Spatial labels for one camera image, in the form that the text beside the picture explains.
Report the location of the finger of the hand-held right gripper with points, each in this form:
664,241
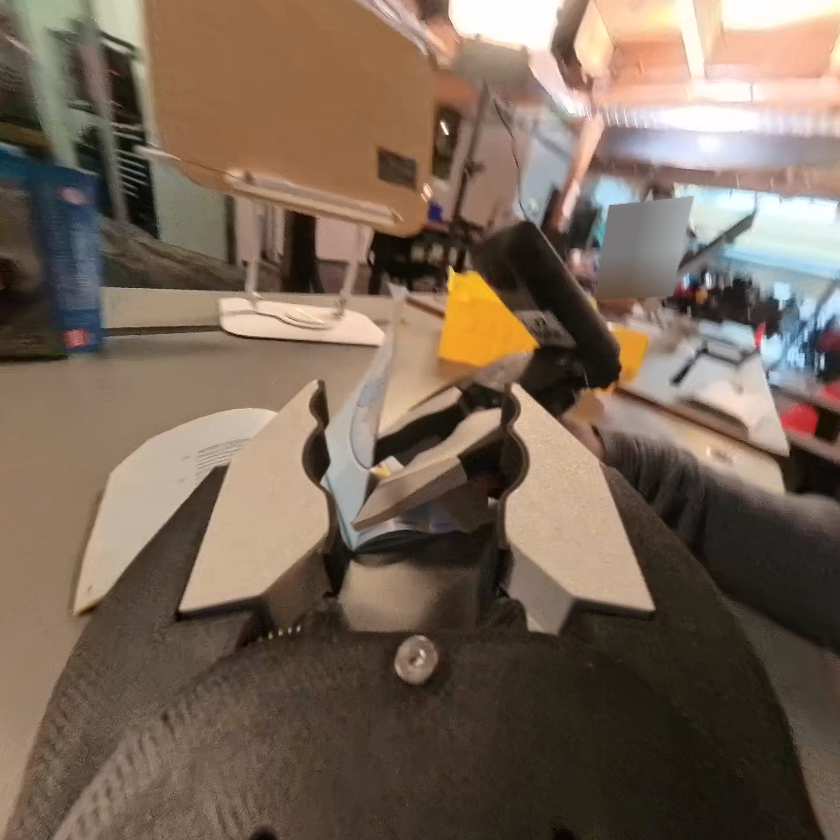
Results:
446,397
420,482

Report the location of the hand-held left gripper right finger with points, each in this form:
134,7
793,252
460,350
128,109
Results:
577,525

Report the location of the yellow plastic bin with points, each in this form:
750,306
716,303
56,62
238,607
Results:
479,328

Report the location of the blue lego box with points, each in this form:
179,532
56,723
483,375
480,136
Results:
65,262

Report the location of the wooden book stand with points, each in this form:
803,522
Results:
282,98

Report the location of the person's right forearm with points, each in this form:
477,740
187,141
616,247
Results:
722,525

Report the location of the lego instruction booklet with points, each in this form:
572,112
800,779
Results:
164,472

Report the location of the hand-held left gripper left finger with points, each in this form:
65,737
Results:
262,525

